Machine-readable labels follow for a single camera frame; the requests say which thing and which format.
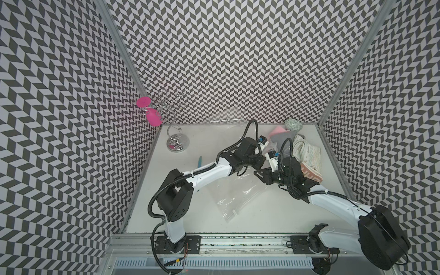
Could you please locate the aluminium front rail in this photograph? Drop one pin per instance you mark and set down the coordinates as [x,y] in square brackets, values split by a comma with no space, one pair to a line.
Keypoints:
[223,245]

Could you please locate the pink towel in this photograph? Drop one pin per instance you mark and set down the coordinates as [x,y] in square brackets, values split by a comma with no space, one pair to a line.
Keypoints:
[278,130]

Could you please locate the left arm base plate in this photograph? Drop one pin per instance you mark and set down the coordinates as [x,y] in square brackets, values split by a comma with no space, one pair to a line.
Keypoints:
[188,244]

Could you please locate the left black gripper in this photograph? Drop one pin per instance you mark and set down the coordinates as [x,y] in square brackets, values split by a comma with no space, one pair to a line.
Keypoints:
[260,158]

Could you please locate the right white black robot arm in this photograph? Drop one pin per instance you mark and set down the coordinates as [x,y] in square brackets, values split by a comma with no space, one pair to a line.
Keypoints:
[375,233]

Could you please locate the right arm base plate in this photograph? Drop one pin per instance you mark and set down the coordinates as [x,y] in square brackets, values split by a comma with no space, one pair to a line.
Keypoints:
[302,244]

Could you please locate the lower pink disc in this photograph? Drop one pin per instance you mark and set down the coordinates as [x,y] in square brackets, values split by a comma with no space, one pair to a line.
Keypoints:
[153,117]

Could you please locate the silver wire spiral stand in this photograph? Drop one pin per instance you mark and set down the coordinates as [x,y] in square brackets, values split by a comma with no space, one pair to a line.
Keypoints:
[168,109]

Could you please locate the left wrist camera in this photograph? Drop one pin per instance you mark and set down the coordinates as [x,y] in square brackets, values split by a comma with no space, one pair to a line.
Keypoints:
[263,143]

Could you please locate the green patterned rolled cloth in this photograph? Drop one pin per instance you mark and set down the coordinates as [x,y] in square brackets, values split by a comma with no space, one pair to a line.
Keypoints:
[293,125]

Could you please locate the pink disc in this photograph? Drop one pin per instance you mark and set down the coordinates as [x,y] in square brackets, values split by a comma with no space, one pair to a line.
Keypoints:
[153,117]
[143,102]

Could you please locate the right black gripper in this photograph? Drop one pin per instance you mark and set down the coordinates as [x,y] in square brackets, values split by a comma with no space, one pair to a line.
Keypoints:
[266,175]

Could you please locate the grey towel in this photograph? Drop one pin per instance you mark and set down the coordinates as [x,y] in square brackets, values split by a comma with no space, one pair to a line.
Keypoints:
[278,139]

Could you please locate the upper pink disc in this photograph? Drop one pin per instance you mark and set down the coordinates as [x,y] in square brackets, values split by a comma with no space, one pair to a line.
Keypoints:
[143,102]

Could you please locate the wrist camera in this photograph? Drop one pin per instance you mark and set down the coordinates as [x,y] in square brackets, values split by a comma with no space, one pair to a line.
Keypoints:
[263,143]
[272,157]

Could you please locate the orange lettered towel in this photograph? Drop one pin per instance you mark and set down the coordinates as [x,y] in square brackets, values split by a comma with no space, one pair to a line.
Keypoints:
[313,172]

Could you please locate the white patterned towel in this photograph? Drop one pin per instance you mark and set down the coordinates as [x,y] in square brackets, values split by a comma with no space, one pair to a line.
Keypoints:
[307,154]

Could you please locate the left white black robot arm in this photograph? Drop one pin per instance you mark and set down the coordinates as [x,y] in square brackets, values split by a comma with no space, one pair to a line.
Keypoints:
[173,198]

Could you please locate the clear plastic vacuum bag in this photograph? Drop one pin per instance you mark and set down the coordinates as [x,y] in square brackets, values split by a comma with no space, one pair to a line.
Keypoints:
[233,193]

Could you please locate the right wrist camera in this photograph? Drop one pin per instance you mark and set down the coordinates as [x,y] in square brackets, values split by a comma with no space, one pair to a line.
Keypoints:
[272,157]

